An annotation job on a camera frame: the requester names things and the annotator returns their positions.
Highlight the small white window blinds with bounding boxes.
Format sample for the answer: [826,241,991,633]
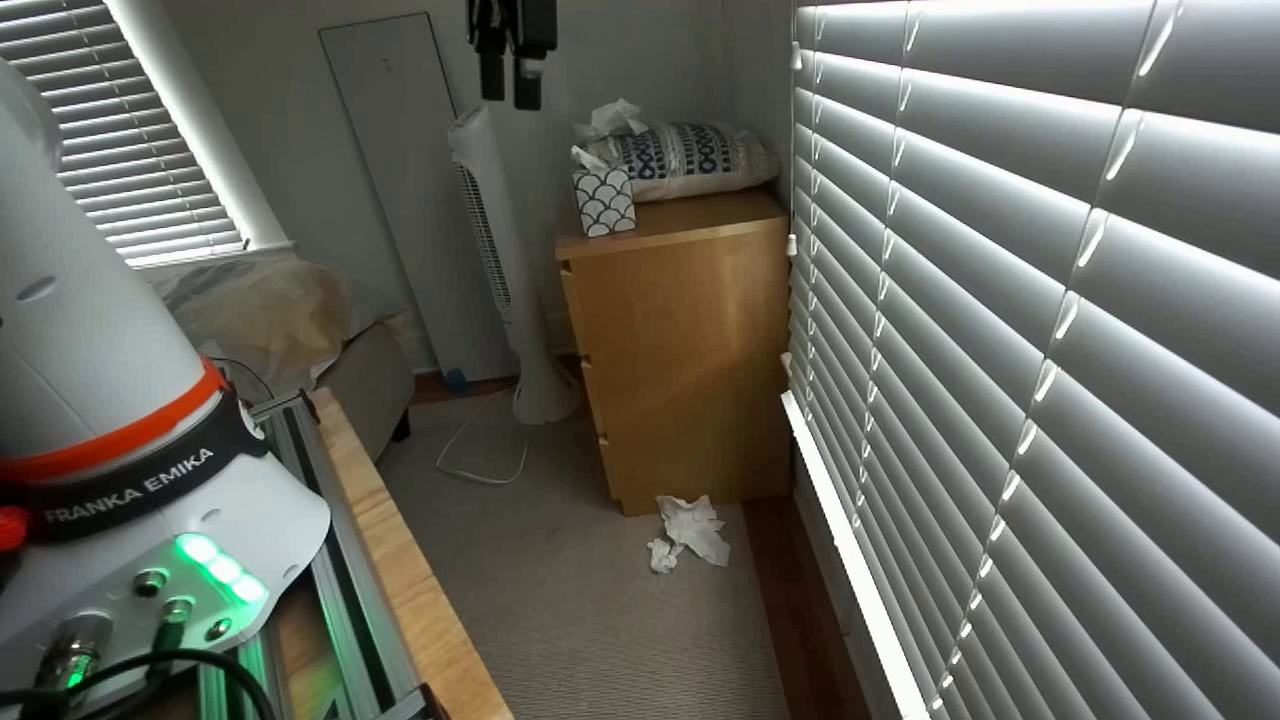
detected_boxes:
[0,0,249,266]

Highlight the crumpled white paper on floor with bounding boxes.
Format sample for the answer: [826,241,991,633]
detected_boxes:
[649,495,734,577]

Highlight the white tower fan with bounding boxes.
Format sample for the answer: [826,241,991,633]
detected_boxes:
[449,102,579,424]

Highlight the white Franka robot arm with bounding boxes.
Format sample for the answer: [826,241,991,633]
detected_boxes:
[0,63,333,720]

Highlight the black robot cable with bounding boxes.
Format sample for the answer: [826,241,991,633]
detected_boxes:
[0,645,279,720]

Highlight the beige cushioned chair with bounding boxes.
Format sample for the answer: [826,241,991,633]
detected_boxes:
[158,250,417,458]

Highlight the white fan power cord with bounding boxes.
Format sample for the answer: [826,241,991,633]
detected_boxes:
[432,410,532,492]

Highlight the white wall door panel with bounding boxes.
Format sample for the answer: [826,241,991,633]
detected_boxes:
[319,11,515,378]

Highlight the large white window blinds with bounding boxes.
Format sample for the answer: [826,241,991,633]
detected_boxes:
[784,0,1280,720]

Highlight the patterned tissue box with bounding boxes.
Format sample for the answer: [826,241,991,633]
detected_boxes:
[572,148,635,235]

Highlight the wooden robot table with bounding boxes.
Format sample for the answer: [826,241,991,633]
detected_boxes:
[236,390,512,720]

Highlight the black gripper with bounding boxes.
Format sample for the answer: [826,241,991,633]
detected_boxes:
[467,0,555,112]

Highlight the wooden dresser cabinet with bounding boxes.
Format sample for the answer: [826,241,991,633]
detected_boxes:
[555,191,789,510]

